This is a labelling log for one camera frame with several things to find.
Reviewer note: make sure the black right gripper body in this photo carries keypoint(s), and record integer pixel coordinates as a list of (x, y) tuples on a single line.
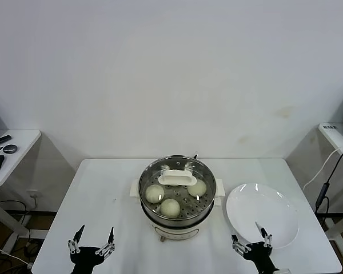
[(258, 257)]

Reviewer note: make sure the white round plate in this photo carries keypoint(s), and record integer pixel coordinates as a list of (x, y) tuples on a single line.
[(260, 211)]

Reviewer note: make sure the cream electric cooker pot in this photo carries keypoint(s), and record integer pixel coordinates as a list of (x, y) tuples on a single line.
[(174, 229)]

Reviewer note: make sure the stainless steel steamer basket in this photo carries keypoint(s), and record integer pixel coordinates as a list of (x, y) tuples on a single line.
[(135, 188)]

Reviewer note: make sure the black remote control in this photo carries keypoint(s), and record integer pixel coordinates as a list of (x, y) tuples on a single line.
[(2, 139)]

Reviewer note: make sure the white side desk with devices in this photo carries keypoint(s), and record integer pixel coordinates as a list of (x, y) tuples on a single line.
[(20, 148)]

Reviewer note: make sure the black text label sticker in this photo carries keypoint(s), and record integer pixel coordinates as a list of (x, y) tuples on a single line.
[(331, 127)]

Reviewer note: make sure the white power strip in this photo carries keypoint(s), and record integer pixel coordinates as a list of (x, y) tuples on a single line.
[(34, 193)]

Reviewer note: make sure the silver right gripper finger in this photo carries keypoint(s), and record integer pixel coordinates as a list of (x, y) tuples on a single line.
[(238, 246), (264, 235)]

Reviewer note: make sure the round grey puck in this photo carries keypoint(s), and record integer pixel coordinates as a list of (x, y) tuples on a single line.
[(10, 148)]

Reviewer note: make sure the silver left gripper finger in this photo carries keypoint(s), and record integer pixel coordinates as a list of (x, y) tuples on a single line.
[(107, 245), (75, 241)]

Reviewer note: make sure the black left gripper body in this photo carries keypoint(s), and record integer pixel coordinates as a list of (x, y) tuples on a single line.
[(84, 259)]

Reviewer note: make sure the white side desk with label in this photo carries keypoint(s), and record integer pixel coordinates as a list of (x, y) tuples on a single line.
[(330, 137)]

